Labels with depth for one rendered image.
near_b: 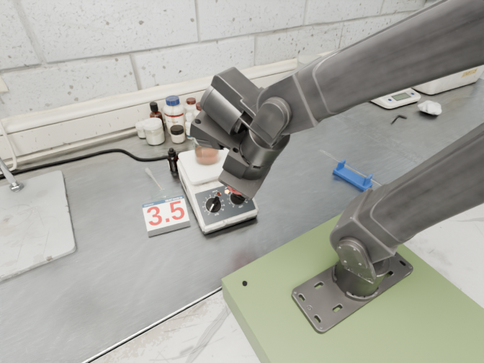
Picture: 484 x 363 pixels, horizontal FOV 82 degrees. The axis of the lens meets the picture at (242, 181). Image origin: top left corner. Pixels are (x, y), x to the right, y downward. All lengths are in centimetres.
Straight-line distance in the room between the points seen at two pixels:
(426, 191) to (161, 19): 84
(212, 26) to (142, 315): 85
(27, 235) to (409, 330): 71
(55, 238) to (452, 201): 66
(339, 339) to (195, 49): 89
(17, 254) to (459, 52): 72
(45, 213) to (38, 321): 26
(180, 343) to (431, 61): 47
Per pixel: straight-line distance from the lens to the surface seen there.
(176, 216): 63
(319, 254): 51
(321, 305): 46
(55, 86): 96
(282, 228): 62
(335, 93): 29
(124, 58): 96
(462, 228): 77
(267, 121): 31
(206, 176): 60
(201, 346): 50
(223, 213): 59
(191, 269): 56
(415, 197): 33
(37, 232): 73
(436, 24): 26
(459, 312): 55
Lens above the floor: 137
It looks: 40 degrees down
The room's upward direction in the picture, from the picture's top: straight up
